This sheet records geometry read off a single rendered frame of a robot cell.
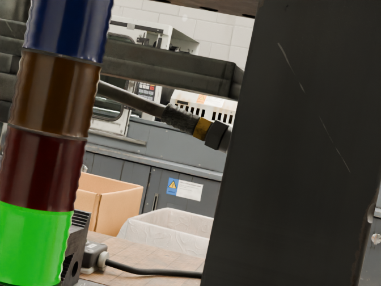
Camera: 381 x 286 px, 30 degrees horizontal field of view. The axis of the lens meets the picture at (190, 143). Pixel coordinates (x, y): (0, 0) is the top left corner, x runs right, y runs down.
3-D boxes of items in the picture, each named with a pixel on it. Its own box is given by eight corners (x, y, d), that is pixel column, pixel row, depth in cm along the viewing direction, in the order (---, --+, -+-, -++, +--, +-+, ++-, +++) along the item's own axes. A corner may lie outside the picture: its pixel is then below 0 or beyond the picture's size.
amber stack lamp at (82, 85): (28, 121, 36) (40, 55, 35) (99, 137, 35) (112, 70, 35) (-8, 120, 32) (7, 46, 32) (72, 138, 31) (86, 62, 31)
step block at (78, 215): (56, 276, 90) (70, 207, 89) (77, 282, 89) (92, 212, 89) (36, 287, 83) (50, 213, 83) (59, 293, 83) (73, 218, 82)
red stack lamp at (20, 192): (15, 189, 36) (27, 125, 36) (85, 206, 35) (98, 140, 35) (-22, 196, 32) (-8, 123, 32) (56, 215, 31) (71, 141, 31)
